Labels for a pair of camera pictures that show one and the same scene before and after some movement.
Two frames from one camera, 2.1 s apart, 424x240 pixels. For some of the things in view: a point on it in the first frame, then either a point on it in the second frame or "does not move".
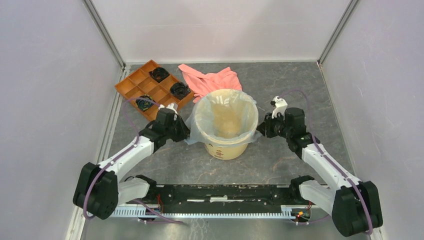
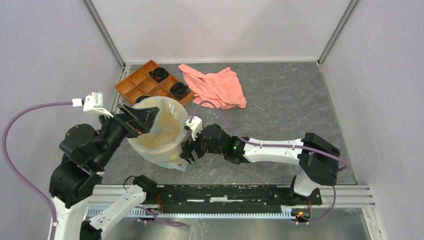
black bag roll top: [159, 74] does not move
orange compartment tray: [151, 86] does not move
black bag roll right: [179, 90] does not move
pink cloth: [202, 84] does not move
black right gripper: [265, 128] → [187, 147]
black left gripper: [185, 131] → [145, 116]
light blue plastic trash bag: [224, 117] → [162, 144]
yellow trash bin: [226, 119] → [161, 145]
